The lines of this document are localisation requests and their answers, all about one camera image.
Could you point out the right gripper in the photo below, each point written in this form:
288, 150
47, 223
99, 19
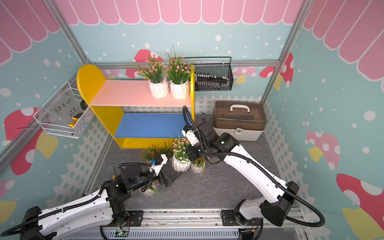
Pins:
191, 154

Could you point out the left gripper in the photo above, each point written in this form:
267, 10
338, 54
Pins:
162, 179

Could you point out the pink flower pot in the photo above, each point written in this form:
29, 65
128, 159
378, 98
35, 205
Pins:
150, 189
178, 72
181, 159
154, 73

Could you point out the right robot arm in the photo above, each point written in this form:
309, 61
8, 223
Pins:
278, 195

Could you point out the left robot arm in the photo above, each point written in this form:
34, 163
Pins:
98, 209

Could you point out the yellow rack with coloured shelves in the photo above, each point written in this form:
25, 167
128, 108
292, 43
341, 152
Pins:
129, 112

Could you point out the red flower pot front right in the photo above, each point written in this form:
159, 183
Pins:
199, 166

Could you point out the red flower pot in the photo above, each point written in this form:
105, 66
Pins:
150, 153
199, 166

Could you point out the red flower pot left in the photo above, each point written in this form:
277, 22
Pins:
150, 153

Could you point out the brown lidded storage box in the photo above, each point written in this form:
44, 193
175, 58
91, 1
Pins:
244, 121

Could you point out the yellow utility knife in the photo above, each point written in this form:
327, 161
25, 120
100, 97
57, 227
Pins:
73, 123

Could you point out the black tape roll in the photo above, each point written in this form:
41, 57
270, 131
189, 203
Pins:
83, 105

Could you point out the black wire mesh basket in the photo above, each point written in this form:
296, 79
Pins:
212, 73

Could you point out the metal base rail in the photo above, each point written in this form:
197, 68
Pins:
194, 224

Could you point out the white wire wall basket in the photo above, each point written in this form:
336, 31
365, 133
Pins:
58, 112

